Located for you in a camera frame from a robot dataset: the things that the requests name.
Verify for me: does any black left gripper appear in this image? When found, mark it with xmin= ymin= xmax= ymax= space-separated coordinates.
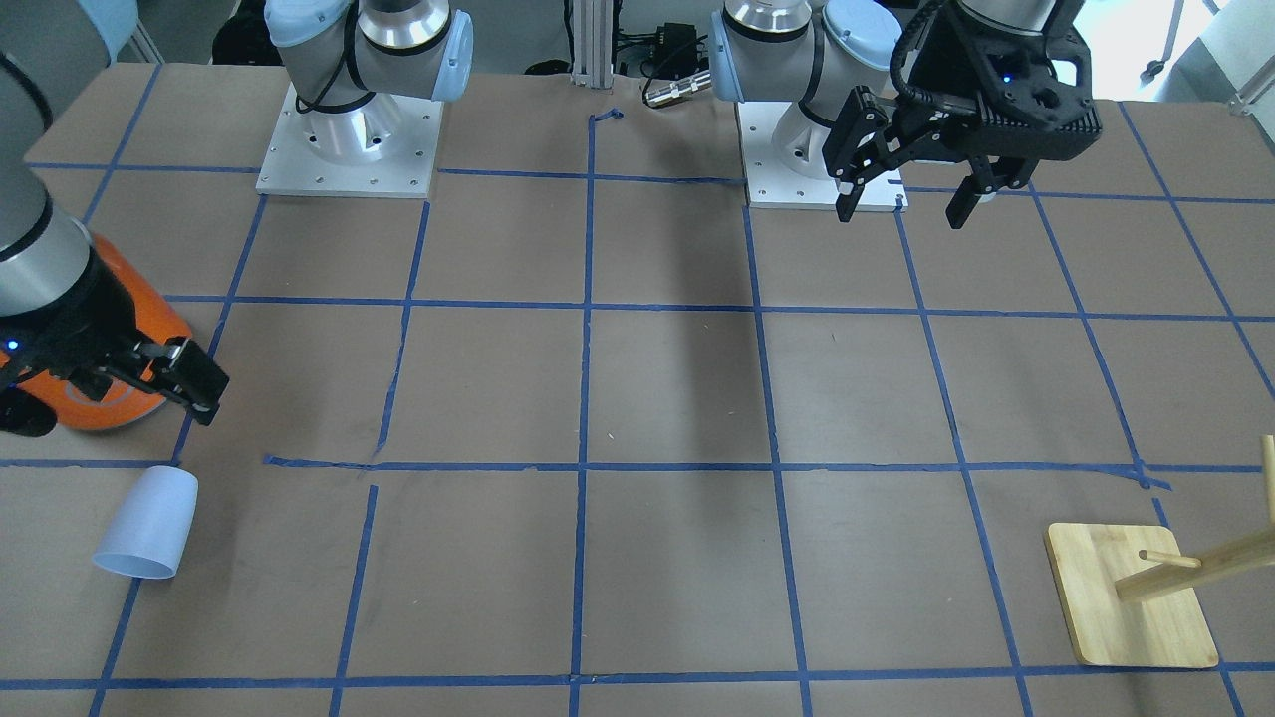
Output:
xmin=822 ymin=1 xmax=1103 ymax=230

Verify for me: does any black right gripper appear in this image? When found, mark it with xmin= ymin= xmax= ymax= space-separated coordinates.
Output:
xmin=3 ymin=244 xmax=230 ymax=438

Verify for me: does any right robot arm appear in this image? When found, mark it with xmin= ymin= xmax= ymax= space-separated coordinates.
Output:
xmin=3 ymin=1 xmax=473 ymax=438

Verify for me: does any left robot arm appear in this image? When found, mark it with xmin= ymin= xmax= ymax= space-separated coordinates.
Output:
xmin=708 ymin=1 xmax=1103 ymax=230

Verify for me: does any wooden cup rack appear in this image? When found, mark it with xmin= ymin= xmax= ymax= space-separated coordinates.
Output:
xmin=1044 ymin=435 xmax=1275 ymax=669

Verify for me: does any orange round container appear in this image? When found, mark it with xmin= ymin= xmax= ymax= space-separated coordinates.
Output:
xmin=3 ymin=207 xmax=227 ymax=438

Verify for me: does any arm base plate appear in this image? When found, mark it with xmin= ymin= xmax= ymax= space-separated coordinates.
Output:
xmin=255 ymin=87 xmax=446 ymax=200
xmin=734 ymin=100 xmax=907 ymax=212

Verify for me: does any silver cable connector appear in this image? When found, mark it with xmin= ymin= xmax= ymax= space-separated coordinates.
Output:
xmin=643 ymin=70 xmax=713 ymax=110

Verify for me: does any aluminium frame post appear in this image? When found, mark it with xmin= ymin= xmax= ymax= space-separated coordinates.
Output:
xmin=565 ymin=0 xmax=618 ymax=91

